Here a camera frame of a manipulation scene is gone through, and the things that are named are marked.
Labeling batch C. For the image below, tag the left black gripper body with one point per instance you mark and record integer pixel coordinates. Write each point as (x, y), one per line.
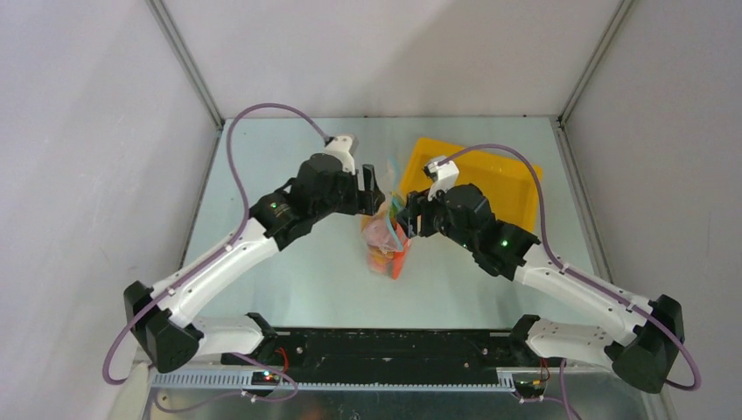
(347, 199)

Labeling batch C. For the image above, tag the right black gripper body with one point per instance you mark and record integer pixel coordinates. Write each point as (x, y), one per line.
(416, 211)

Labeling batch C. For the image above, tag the red carrot with leaves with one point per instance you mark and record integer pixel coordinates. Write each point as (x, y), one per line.
(387, 245)

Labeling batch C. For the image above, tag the clear zip top bag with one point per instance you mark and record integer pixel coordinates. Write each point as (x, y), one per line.
(390, 185)

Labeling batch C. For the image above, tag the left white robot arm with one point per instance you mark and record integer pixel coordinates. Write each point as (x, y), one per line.
(164, 318)

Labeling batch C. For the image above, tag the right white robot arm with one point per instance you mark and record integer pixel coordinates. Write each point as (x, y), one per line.
(636, 337)

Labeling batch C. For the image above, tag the yellow plastic tray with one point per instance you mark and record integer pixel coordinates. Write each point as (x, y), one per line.
(505, 181)

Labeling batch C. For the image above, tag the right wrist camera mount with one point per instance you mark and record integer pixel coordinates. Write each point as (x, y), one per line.
(443, 174)

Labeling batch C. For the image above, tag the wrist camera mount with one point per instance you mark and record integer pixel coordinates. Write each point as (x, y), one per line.
(343, 148)
(443, 174)

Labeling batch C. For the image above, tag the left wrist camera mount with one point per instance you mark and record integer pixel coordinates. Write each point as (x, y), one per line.
(343, 148)

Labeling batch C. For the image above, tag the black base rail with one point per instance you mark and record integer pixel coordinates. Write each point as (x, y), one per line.
(407, 357)

